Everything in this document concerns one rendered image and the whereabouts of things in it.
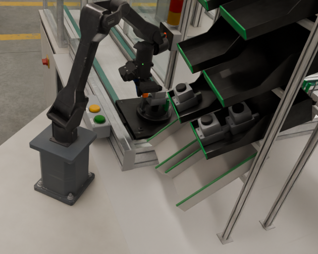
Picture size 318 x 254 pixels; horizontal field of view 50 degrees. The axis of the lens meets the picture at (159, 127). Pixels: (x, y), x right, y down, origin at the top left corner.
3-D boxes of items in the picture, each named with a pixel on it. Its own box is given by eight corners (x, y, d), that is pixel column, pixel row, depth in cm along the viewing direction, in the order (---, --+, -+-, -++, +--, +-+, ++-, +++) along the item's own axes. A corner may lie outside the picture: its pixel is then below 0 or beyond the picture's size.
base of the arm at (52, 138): (48, 140, 102) (47, 124, 98) (61, 128, 107) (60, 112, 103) (68, 148, 100) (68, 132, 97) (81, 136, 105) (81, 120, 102)
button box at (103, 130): (92, 139, 129) (92, 126, 125) (78, 107, 143) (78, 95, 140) (110, 137, 132) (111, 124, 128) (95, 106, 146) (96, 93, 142)
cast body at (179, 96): (178, 113, 100) (172, 94, 95) (173, 105, 103) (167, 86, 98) (205, 101, 100) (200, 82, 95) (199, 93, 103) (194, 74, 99)
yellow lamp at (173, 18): (169, 25, 133) (172, 13, 130) (164, 20, 137) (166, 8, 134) (181, 25, 135) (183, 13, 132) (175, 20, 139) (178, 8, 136)
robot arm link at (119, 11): (101, 25, 87) (121, -12, 86) (78, 15, 91) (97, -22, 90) (150, 60, 114) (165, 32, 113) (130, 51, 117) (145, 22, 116)
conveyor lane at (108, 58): (133, 159, 130) (136, 139, 124) (80, 55, 187) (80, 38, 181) (198, 147, 141) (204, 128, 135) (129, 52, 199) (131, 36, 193)
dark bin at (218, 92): (223, 108, 77) (218, 82, 72) (204, 77, 86) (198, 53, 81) (341, 63, 76) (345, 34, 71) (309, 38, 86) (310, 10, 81)
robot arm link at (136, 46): (144, 46, 110) (161, 39, 116) (130, 40, 112) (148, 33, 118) (141, 65, 114) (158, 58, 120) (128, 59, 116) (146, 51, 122)
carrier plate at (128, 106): (135, 141, 124) (136, 136, 123) (114, 104, 141) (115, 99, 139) (193, 132, 134) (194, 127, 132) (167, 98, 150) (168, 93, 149)
